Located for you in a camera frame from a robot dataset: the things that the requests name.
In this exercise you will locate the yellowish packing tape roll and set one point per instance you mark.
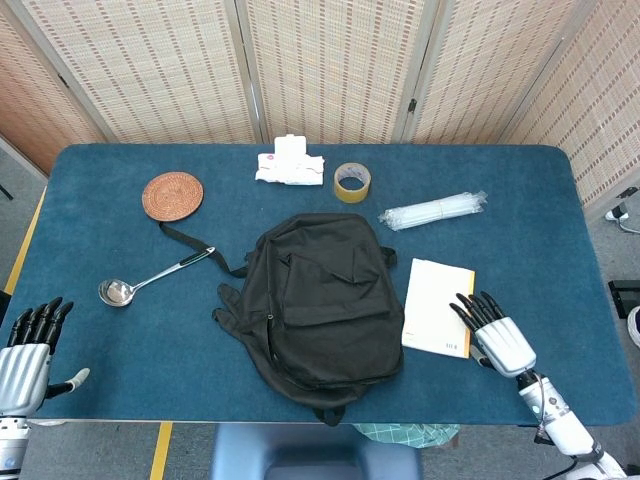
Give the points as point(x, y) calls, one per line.
point(351, 195)

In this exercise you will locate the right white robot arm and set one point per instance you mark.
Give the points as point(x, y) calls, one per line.
point(560, 420)

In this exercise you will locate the small white box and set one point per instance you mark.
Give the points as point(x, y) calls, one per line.
point(290, 144)

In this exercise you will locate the black backpack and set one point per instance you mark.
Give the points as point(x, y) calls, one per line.
point(325, 310)

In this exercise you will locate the white tissue pack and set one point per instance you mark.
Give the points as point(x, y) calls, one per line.
point(290, 170)

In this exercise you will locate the blue felt table cover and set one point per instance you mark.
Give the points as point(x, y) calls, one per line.
point(540, 240)

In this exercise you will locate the bamboo folding screen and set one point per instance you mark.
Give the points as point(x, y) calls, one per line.
point(325, 65)

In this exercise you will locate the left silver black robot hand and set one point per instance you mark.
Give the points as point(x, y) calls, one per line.
point(22, 372)

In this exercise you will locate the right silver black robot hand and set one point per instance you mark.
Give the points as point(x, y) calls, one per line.
point(505, 347)

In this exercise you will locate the white and yellow notebook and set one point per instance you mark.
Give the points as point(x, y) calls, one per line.
point(432, 305)

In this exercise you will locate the round woven rattan coaster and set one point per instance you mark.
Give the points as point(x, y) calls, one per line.
point(172, 196)

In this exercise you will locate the bundle of wrapped clear straws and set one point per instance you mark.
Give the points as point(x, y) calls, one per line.
point(430, 211)

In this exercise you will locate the black flat device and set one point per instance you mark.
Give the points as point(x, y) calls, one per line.
point(625, 295)

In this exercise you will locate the green checked cloth bag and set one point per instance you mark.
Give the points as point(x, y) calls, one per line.
point(405, 434)

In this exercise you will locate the blue grey chair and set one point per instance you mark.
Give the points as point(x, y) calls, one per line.
point(310, 450)

